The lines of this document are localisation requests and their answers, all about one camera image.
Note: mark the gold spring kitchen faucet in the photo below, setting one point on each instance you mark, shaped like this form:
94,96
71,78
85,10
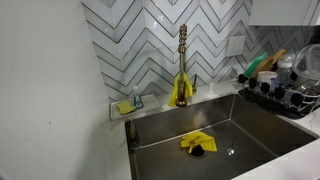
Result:
182,40

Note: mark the white mug blue print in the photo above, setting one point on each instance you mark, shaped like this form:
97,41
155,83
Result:
266,77

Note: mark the white sponge tray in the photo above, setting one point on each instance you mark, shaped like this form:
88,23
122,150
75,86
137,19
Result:
150,104

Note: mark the stainless steel sink basin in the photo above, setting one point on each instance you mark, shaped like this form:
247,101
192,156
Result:
166,163

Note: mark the metal dish drying rack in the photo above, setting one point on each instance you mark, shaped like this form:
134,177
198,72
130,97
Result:
266,101

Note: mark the yellow cloth with long drape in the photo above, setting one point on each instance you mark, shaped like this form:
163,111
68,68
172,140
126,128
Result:
173,95

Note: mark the white upper cabinet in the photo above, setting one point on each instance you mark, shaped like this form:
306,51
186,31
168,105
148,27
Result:
280,12

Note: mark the clear teal soap dispenser brush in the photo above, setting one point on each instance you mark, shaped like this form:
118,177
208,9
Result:
137,100

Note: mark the crumpled yellow cloth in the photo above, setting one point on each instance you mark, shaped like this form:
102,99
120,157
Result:
200,140

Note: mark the yellow sponge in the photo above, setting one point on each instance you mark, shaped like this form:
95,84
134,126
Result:
125,107

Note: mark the clear baby bottle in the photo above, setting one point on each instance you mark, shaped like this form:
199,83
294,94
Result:
284,68

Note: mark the black sink drain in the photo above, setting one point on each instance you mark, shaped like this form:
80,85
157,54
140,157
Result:
197,152

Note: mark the small white bottle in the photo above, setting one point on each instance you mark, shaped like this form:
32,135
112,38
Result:
211,88

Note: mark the wooden cutting board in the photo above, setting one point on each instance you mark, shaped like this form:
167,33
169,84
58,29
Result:
261,66
277,57

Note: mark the white wall outlet plate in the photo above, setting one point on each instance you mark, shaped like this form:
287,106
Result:
236,46

